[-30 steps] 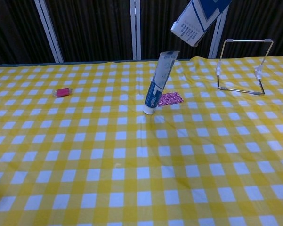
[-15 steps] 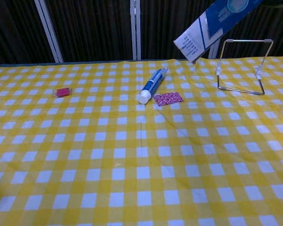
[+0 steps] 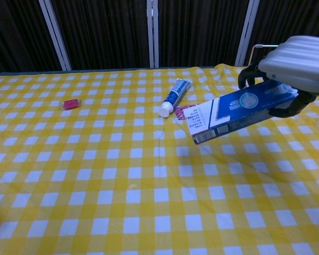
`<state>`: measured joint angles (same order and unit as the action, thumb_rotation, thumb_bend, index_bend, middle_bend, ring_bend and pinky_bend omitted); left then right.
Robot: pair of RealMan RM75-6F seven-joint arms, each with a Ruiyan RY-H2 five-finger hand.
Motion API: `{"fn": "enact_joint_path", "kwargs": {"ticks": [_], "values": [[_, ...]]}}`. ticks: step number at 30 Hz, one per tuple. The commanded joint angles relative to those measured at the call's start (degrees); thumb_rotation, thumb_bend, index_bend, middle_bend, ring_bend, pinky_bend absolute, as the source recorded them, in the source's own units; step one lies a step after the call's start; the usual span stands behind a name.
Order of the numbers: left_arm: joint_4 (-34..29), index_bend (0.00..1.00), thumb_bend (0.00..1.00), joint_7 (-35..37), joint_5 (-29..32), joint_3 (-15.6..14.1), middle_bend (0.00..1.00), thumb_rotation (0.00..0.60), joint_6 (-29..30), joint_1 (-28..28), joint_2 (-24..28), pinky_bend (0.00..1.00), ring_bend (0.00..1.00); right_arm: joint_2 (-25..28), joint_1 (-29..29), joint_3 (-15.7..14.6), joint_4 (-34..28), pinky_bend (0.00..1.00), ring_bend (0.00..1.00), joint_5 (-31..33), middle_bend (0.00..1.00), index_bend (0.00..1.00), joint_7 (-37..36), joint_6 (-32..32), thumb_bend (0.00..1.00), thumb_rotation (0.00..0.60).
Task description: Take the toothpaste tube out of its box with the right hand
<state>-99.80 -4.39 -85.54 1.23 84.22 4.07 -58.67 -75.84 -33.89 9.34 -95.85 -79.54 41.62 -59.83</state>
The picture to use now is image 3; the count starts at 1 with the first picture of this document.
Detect yellow white checkered tablecloth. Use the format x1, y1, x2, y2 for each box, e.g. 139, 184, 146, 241
0, 65, 319, 255

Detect pink patterned packet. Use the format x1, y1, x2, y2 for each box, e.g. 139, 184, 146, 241
174, 105, 200, 122

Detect blue white toothpaste box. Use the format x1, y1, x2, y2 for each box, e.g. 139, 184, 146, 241
184, 79, 299, 146

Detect black folding partition screen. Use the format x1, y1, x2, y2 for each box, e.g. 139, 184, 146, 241
0, 0, 319, 75

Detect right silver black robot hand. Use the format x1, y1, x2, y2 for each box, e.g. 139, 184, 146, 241
238, 36, 319, 118

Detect white blue toothpaste tube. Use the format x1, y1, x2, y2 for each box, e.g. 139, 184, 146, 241
159, 78, 194, 118

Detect pink wrapped candy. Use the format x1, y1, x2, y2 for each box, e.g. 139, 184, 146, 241
59, 98, 82, 111

